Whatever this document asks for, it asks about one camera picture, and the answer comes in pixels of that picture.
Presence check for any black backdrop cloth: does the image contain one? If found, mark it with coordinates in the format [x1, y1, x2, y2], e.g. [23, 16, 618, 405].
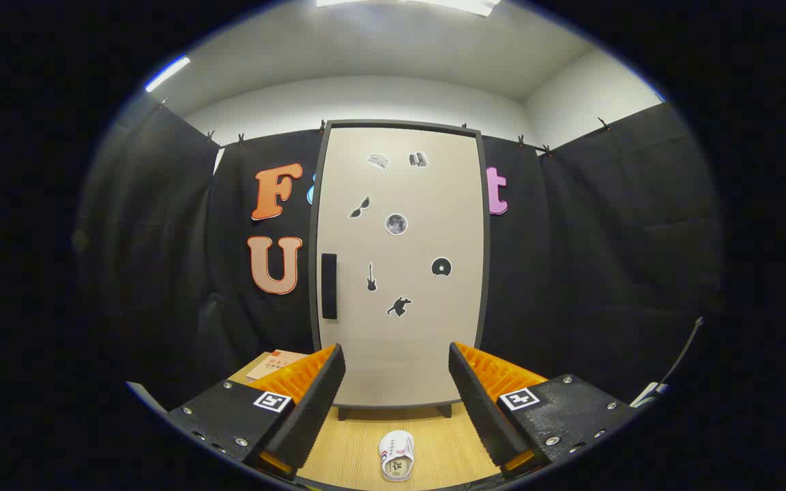
[76, 102, 725, 417]

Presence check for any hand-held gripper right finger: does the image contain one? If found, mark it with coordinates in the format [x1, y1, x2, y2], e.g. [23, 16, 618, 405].
[448, 342, 639, 478]

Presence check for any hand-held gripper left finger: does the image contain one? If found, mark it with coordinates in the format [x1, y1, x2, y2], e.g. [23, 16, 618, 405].
[168, 343, 347, 478]

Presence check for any dark grey shoe cabinet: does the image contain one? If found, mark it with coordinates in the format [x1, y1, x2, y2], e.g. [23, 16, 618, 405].
[308, 119, 491, 420]

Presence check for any narrow ceiling light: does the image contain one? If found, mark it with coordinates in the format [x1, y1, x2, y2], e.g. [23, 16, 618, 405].
[145, 56, 191, 93]

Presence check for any white and green object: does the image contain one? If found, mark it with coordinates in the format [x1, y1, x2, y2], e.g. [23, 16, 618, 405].
[630, 382, 668, 410]

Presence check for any wide ceiling light panel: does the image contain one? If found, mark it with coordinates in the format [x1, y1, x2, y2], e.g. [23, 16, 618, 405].
[316, 0, 501, 18]

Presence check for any beige shoe cabinet door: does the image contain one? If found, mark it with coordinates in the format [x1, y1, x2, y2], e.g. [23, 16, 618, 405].
[316, 127, 486, 408]

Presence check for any white canvas shoe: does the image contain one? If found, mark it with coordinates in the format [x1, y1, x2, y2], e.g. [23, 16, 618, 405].
[378, 430, 415, 483]

